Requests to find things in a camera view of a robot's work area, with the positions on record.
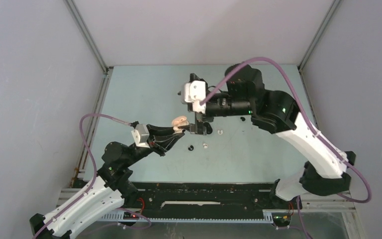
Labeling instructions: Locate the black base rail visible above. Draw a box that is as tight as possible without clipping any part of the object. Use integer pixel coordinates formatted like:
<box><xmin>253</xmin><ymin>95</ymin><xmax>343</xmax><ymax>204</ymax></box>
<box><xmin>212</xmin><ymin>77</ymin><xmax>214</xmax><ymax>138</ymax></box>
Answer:
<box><xmin>72</xmin><ymin>179</ymin><xmax>343</xmax><ymax>221</ymax></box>

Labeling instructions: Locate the aluminium frame post right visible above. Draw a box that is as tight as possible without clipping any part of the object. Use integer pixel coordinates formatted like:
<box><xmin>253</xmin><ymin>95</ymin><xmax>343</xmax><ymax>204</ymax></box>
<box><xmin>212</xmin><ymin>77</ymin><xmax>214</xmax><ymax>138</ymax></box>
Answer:
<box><xmin>298</xmin><ymin>0</ymin><xmax>343</xmax><ymax>73</ymax></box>

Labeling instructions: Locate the pink square earbud case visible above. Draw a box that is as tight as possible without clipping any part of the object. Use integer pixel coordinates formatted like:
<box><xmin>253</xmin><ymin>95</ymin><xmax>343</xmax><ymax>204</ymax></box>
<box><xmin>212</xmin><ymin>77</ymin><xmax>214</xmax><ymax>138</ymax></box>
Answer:
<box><xmin>171</xmin><ymin>116</ymin><xmax>190</xmax><ymax>133</ymax></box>

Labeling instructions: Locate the aluminium frame post left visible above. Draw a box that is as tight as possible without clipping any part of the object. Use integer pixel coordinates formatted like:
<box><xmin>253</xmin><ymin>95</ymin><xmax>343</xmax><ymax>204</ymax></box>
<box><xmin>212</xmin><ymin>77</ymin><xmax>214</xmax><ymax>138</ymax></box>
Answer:
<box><xmin>64</xmin><ymin>0</ymin><xmax>111</xmax><ymax>188</ymax></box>

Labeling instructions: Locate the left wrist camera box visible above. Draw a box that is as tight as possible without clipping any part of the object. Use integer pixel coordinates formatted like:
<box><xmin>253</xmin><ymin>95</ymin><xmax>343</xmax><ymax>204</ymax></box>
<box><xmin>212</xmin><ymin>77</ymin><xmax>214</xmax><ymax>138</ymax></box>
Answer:
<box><xmin>131</xmin><ymin>124</ymin><xmax>150</xmax><ymax>148</ymax></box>

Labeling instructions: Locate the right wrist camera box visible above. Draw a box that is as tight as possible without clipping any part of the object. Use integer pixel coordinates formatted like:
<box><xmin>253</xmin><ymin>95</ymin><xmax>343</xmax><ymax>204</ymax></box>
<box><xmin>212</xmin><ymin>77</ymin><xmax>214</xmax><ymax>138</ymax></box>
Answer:
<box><xmin>181</xmin><ymin>80</ymin><xmax>206</xmax><ymax>114</ymax></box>

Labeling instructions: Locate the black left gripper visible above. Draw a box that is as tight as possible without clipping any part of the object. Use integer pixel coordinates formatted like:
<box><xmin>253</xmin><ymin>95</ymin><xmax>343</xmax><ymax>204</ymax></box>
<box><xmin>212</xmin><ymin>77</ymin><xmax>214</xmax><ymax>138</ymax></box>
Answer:
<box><xmin>124</xmin><ymin>123</ymin><xmax>185</xmax><ymax>166</ymax></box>

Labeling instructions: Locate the aluminium frame post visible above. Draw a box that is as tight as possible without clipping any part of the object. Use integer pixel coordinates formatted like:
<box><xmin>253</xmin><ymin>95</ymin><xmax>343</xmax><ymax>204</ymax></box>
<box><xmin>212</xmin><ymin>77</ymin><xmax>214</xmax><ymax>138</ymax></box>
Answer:
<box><xmin>298</xmin><ymin>0</ymin><xmax>343</xmax><ymax>73</ymax></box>
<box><xmin>64</xmin><ymin>0</ymin><xmax>111</xmax><ymax>188</ymax></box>

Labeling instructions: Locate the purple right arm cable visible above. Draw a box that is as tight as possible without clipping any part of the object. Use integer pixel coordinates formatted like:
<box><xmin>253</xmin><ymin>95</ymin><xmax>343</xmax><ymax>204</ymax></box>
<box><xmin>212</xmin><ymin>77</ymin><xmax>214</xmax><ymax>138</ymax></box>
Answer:
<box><xmin>200</xmin><ymin>57</ymin><xmax>373</xmax><ymax>204</ymax></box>

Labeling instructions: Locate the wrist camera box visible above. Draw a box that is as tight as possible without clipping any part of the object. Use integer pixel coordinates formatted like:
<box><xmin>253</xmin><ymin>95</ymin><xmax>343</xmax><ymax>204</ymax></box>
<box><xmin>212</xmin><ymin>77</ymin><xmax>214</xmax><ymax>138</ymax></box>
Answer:
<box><xmin>181</xmin><ymin>80</ymin><xmax>206</xmax><ymax>114</ymax></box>
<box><xmin>131</xmin><ymin>124</ymin><xmax>150</xmax><ymax>148</ymax></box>

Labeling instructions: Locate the white cable duct strip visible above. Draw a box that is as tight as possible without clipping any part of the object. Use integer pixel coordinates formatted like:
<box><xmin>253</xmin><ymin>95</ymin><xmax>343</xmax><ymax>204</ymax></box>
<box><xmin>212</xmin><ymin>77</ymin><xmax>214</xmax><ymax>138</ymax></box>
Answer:
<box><xmin>102</xmin><ymin>211</ymin><xmax>274</xmax><ymax>224</ymax></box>

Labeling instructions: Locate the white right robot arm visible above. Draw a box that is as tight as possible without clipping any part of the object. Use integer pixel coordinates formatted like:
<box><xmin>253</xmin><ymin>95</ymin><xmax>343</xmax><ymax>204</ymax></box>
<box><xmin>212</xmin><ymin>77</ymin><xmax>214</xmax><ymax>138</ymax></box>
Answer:
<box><xmin>181</xmin><ymin>66</ymin><xmax>355</xmax><ymax>208</ymax></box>

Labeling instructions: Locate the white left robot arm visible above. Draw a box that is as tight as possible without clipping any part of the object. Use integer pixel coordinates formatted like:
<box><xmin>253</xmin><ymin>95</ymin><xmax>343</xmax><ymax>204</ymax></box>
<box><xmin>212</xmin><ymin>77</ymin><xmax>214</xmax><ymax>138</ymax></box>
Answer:
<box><xmin>29</xmin><ymin>122</ymin><xmax>185</xmax><ymax>239</ymax></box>

